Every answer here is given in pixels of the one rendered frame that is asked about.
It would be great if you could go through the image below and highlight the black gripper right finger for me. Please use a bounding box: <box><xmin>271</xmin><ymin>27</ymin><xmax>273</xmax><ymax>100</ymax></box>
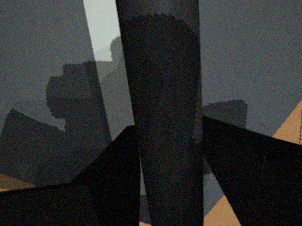
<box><xmin>203</xmin><ymin>116</ymin><xmax>302</xmax><ymax>226</ymax></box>

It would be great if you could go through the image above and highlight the dark grey rectangular mat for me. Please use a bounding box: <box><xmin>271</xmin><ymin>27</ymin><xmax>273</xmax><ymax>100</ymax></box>
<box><xmin>0</xmin><ymin>0</ymin><xmax>302</xmax><ymax>187</ymax></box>

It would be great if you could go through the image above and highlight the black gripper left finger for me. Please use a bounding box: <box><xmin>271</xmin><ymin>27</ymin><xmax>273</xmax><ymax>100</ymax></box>
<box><xmin>0</xmin><ymin>125</ymin><xmax>141</xmax><ymax>226</ymax></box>

